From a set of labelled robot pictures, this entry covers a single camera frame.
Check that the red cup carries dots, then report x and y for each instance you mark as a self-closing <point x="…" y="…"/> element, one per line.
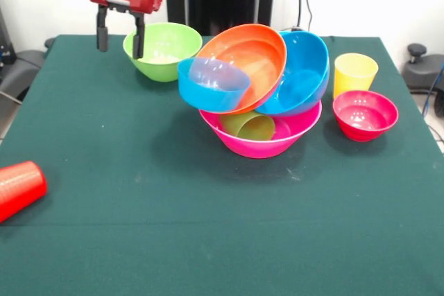
<point x="19" y="188"/>

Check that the green bowl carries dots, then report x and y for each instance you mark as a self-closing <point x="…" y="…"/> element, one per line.
<point x="163" y="63"/>

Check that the large blue bowl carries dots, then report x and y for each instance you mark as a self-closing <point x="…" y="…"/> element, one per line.
<point x="301" y="81"/>

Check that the small crimson bowl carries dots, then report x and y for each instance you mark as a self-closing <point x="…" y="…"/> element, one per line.
<point x="364" y="119"/>

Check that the dark green tablecloth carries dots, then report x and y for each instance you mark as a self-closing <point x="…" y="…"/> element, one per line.
<point x="222" y="258"/>

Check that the orange bowl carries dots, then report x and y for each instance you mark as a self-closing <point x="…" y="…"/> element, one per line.
<point x="256" y="53"/>

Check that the blue straight-sided bowl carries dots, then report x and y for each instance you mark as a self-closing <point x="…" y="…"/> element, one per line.
<point x="204" y="96"/>

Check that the yellow cup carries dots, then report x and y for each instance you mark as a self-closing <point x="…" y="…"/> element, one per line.
<point x="354" y="74"/>

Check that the large magenta bowl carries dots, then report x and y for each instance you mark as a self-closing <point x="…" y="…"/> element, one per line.
<point x="298" y="133"/>

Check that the black device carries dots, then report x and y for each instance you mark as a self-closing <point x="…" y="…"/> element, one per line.
<point x="5" y="43"/>

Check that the green cup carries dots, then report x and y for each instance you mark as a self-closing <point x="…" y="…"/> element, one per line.
<point x="253" y="128"/>

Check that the grey robot base foot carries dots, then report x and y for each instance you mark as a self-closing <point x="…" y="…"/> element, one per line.
<point x="14" y="77"/>
<point x="421" y="67"/>

